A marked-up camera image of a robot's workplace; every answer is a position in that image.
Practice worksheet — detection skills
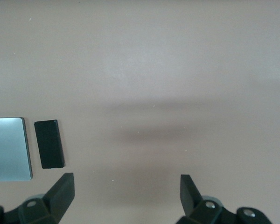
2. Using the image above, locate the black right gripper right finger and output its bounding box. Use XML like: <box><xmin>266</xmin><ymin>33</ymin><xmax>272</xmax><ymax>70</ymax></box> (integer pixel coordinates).
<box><xmin>177</xmin><ymin>174</ymin><xmax>236</xmax><ymax>224</ymax></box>

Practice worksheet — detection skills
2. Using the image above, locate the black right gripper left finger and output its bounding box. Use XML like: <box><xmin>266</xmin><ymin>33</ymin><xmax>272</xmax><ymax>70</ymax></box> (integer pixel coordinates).
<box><xmin>4</xmin><ymin>173</ymin><xmax>75</xmax><ymax>224</ymax></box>

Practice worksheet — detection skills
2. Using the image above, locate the black phone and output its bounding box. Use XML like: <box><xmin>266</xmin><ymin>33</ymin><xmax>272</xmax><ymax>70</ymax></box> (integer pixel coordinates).
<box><xmin>34</xmin><ymin>119</ymin><xmax>66</xmax><ymax>169</ymax></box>

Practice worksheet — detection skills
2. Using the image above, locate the silver closed laptop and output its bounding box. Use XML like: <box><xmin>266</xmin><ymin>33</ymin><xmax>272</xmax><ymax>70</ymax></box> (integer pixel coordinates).
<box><xmin>0</xmin><ymin>117</ymin><xmax>34</xmax><ymax>182</ymax></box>

